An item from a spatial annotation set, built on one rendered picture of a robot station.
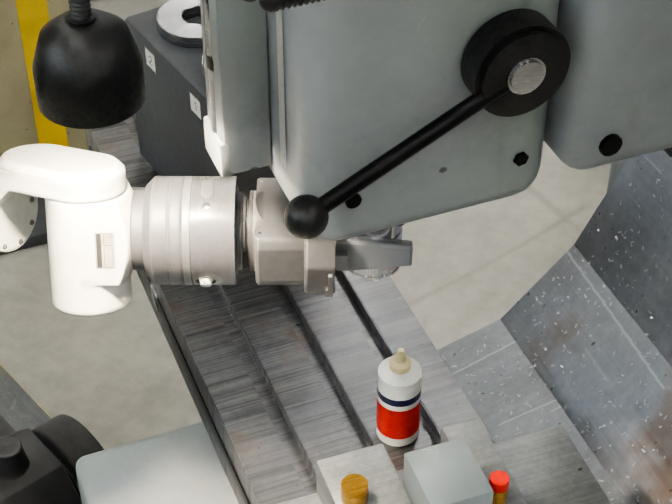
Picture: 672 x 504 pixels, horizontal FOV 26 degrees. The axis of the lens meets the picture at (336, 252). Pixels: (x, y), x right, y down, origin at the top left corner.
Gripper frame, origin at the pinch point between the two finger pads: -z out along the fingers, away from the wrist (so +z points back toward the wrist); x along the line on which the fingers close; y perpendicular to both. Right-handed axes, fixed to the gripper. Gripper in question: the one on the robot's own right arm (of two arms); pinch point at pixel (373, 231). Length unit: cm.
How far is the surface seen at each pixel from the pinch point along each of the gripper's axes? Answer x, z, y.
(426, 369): 10.5, -6.3, 26.8
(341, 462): -10.8, 2.5, 15.9
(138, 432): 89, 37, 124
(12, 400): 60, 50, 84
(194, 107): 32.4, 17.1, 10.9
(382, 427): 1.0, -1.6, 24.7
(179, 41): 39.8, 19.0, 7.8
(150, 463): 5.5, 21.0, 35.1
